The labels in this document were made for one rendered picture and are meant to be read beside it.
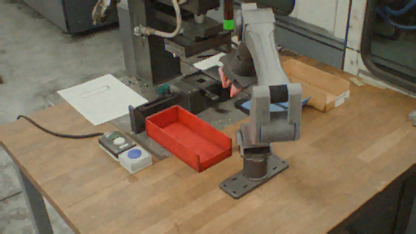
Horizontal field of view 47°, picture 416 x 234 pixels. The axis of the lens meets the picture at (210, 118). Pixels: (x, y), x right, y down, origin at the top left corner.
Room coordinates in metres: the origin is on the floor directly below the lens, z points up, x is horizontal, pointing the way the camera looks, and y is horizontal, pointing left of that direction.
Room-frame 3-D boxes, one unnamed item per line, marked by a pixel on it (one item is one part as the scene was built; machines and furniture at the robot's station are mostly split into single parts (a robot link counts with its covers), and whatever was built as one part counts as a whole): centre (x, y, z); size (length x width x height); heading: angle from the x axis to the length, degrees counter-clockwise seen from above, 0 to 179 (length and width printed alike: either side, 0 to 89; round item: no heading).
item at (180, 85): (1.39, 0.02, 0.98); 0.20 x 0.10 x 0.01; 129
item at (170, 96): (1.28, 0.16, 0.95); 0.15 x 0.03 x 0.10; 129
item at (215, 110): (1.47, 0.05, 0.88); 0.65 x 0.50 x 0.03; 129
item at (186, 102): (1.39, 0.02, 0.94); 0.20 x 0.10 x 0.07; 129
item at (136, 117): (1.23, 0.21, 0.95); 0.06 x 0.03 x 0.09; 129
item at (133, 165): (1.06, 0.21, 0.90); 0.07 x 0.07 x 0.06; 39
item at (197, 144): (1.14, 0.07, 0.93); 0.25 x 0.12 x 0.06; 39
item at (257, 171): (0.98, -0.11, 0.94); 0.20 x 0.07 x 0.08; 129
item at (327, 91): (1.42, -0.33, 0.93); 0.25 x 0.13 x 0.08; 39
